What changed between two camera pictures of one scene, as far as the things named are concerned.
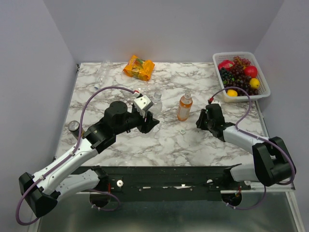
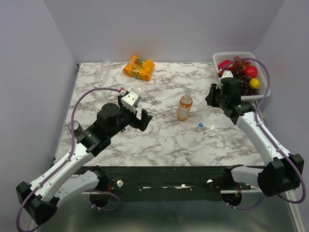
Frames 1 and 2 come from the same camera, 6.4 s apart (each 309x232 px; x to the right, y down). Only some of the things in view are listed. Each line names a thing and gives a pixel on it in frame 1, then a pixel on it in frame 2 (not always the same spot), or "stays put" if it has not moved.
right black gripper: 200,122 -> 214,89
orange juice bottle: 185,105 stays put
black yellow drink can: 74,126 stays put
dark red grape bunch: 240,79 stays put
